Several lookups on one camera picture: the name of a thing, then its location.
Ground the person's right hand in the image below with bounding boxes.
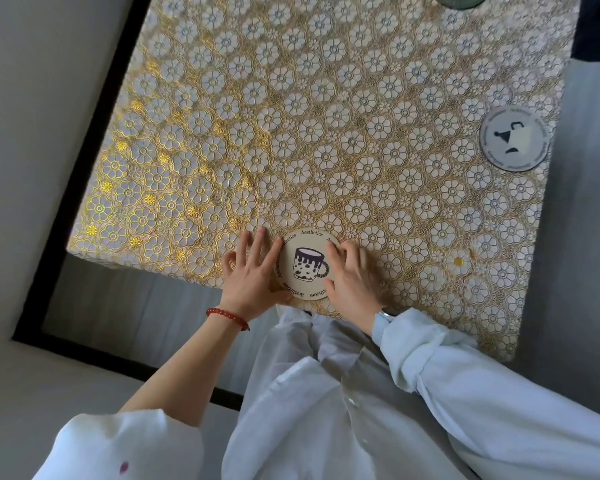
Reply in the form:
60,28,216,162
322,237,389,335

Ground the table with floral lace tablecloth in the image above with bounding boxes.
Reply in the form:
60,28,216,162
65,0,581,363

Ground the cream coaster with spotted mug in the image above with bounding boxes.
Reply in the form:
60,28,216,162
275,228,343,301

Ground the person's right forearm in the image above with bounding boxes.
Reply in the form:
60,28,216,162
371,308,600,480

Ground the red bead bracelet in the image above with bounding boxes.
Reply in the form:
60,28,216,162
205,307,251,331

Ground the white coaster with kettle print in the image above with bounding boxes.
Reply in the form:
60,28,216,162
479,104,552,173

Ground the person's left hand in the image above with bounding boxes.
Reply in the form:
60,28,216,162
219,225,293,323

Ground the person's left forearm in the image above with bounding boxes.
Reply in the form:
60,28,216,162
117,314,246,428

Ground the green coaster with spotted mug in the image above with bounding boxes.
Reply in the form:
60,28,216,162
432,0,490,11

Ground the person's white clothing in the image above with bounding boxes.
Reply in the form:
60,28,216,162
32,304,481,480

